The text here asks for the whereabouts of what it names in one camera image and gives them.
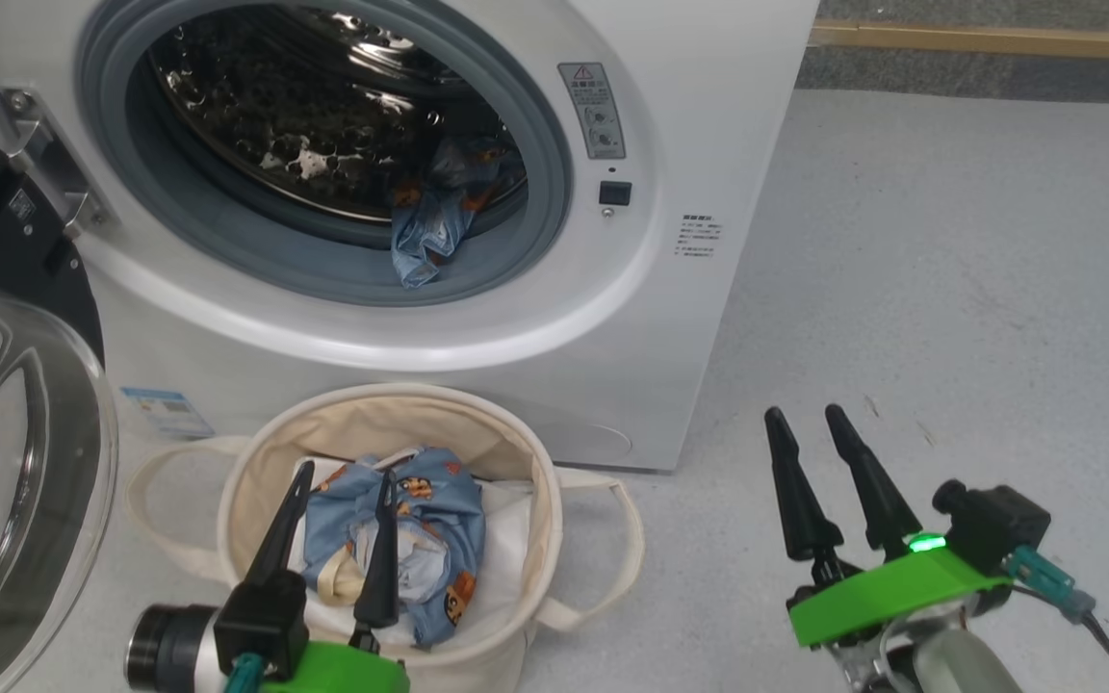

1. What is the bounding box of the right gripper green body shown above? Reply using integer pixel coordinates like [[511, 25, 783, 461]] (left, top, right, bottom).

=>
[[786, 532, 1013, 675]]

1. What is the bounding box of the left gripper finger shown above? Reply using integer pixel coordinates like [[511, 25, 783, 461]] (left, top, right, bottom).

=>
[[244, 460, 316, 588], [352, 470, 402, 655]]

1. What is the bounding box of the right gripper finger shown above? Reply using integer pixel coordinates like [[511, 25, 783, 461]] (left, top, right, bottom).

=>
[[763, 406, 850, 584], [824, 403, 924, 561]]

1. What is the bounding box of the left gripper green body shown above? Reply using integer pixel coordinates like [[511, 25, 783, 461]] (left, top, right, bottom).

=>
[[261, 640, 411, 693]]

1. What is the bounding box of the blue cartoon print garment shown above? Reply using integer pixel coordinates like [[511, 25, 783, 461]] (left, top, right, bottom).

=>
[[389, 135, 529, 290], [302, 446, 486, 648]]

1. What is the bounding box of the white cloth basket liner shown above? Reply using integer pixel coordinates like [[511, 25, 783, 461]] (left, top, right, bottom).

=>
[[287, 452, 536, 651]]

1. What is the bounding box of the cream canvas laundry basket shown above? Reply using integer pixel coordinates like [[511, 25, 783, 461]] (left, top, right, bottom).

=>
[[124, 383, 647, 693]]

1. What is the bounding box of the white washing machine body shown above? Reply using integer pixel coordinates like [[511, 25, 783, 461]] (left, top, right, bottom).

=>
[[0, 0, 820, 475]]

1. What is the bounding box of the grey rubber door gasket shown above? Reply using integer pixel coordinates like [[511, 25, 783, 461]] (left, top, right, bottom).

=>
[[76, 0, 575, 307]]

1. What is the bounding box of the metal door hinge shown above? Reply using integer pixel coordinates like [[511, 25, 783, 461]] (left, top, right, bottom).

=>
[[0, 87, 113, 240]]

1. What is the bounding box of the blue energy label sticker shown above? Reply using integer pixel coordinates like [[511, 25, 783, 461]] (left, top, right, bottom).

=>
[[119, 387, 217, 441]]

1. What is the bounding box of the small printed text label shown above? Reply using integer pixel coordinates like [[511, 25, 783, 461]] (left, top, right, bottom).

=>
[[680, 214, 721, 259]]

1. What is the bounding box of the perforated steel drum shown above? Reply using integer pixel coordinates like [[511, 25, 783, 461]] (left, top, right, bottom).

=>
[[145, 5, 529, 227]]

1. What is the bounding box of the grey warning label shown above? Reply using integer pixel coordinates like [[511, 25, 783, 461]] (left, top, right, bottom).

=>
[[557, 62, 628, 161]]

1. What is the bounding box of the left camera teal plug cable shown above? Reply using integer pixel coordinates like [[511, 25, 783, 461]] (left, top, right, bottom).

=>
[[224, 653, 269, 693]]

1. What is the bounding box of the camera teal plug cable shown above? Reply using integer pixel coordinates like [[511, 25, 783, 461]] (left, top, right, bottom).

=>
[[224, 653, 269, 693], [1005, 546, 1109, 693]]

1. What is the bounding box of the right camera teal plug cable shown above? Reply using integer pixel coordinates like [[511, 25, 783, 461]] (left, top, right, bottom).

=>
[[1005, 546, 1109, 693]]

